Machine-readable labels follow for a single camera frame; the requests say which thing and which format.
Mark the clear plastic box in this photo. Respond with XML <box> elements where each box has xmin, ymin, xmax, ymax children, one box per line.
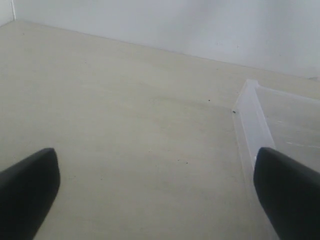
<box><xmin>232</xmin><ymin>79</ymin><xmax>320</xmax><ymax>186</ymax></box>

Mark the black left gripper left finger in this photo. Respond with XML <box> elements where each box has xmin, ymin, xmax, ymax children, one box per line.
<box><xmin>0</xmin><ymin>148</ymin><xmax>61</xmax><ymax>240</ymax></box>

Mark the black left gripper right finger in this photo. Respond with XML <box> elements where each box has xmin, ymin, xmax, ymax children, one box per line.
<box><xmin>253</xmin><ymin>147</ymin><xmax>320</xmax><ymax>240</ymax></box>

